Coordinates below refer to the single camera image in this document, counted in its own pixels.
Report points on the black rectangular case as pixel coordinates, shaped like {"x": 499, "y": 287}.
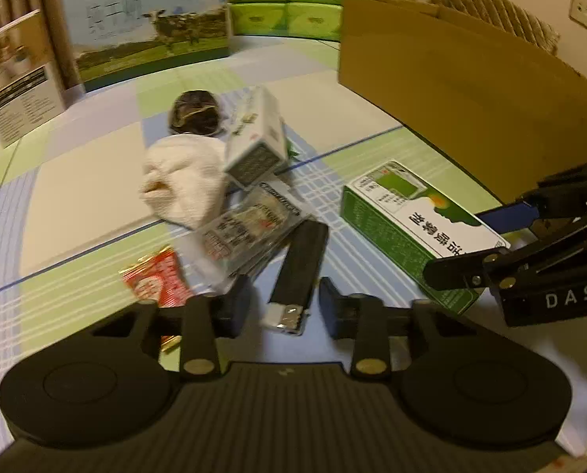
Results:
{"x": 301, "y": 261}

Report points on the green medicine box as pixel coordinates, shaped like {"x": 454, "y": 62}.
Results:
{"x": 397, "y": 226}

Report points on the white product box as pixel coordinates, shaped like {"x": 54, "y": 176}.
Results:
{"x": 17, "y": 83}

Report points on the clear plastic packet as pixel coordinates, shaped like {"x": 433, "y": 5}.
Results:
{"x": 244, "y": 236}

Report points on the white towel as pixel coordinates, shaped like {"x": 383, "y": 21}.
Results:
{"x": 185, "y": 182}

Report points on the stack of green tissue packs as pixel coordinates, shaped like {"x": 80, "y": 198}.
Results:
{"x": 283, "y": 15}

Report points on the checkered tablecloth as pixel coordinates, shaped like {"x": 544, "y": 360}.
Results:
{"x": 86, "y": 182}

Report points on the blue cow print carton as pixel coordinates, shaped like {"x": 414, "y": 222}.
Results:
{"x": 146, "y": 44}

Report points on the large brown cardboard box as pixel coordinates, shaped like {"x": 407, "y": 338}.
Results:
{"x": 446, "y": 83}

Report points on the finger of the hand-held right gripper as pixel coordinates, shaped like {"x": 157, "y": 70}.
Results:
{"x": 507, "y": 218}
{"x": 453, "y": 272}

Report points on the red snack packet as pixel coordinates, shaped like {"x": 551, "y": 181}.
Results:
{"x": 153, "y": 281}

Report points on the small green candy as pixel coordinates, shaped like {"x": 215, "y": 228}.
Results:
{"x": 291, "y": 151}

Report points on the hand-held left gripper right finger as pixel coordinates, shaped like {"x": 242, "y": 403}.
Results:
{"x": 333, "y": 310}

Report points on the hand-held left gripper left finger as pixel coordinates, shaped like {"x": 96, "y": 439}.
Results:
{"x": 234, "y": 311}

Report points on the dark hair scrunchie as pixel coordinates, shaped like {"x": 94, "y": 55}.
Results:
{"x": 195, "y": 111}

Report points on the white medicine box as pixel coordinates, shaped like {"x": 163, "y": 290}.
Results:
{"x": 256, "y": 128}

